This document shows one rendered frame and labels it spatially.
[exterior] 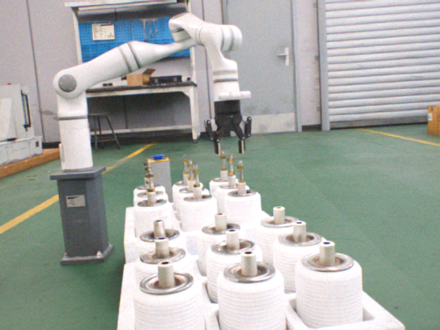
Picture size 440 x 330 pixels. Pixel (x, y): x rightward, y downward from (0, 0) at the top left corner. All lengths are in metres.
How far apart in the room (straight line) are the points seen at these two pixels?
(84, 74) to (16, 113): 3.44
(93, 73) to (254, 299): 1.05
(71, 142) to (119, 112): 5.08
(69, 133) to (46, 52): 5.42
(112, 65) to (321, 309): 1.08
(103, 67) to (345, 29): 5.34
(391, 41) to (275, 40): 1.56
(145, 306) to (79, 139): 0.98
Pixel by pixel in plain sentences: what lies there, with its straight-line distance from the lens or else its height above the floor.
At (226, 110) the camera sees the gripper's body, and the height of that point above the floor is 0.47.
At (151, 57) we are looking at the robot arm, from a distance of 1.54.
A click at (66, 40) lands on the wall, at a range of 6.84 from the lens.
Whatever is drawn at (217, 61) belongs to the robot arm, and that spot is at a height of 0.60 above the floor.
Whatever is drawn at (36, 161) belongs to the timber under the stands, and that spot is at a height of 0.04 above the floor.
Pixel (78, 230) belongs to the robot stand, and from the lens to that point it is 1.56.
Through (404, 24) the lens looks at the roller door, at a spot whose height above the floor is 1.36.
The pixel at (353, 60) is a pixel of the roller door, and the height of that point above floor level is 0.93.
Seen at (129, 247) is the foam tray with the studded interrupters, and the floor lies 0.17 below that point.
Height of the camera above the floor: 0.50
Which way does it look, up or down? 8 degrees down
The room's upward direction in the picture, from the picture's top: 4 degrees counter-clockwise
